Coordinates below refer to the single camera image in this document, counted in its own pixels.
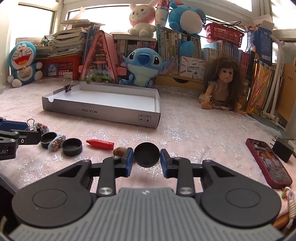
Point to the pink triangular miniature house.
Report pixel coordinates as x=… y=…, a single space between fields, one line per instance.
x=101 y=64

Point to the black power adapter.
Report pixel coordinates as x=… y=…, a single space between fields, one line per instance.
x=282 y=149

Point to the red plastic crate left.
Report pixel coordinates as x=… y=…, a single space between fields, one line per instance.
x=66 y=67

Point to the white patterned cardboard box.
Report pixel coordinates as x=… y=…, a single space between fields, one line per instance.
x=192 y=68

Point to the blue white round plush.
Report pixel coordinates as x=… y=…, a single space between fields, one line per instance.
x=188 y=21

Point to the black round lid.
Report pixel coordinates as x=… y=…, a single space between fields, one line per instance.
x=146 y=154

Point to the pink white bunny plush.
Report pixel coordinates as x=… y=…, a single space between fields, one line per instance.
x=141 y=19

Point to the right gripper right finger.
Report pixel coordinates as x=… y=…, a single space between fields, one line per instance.
x=183 y=170

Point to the brown nut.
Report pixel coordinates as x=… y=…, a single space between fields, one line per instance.
x=119 y=151

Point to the Doraemon plush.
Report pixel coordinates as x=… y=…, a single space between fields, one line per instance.
x=24 y=70

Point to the stack of books left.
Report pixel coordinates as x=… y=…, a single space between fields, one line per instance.
x=74 y=39

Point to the brown haired doll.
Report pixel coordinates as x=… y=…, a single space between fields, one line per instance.
x=222 y=85

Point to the red smartphone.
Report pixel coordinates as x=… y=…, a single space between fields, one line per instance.
x=272 y=168

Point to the blue Stitch plush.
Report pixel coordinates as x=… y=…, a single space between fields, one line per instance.
x=144 y=64

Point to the white shallow cardboard tray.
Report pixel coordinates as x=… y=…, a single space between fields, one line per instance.
x=108 y=102

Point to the row of books on shelf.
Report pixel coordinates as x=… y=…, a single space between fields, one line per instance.
x=167 y=44

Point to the black binder clip on tray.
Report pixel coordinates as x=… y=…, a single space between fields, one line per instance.
x=67 y=85

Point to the black round cap small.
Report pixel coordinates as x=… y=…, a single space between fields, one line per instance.
x=46 y=138

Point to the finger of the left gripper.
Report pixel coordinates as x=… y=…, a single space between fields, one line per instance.
x=20 y=137
x=7 y=125

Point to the wooden drawer box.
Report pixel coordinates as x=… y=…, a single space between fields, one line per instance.
x=173 y=80

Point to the red plastic basket right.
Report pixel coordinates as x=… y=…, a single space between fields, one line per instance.
x=215 y=32

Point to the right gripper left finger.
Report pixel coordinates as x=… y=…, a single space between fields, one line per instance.
x=110 y=169

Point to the loose black binder clip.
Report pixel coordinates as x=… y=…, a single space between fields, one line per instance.
x=31 y=125

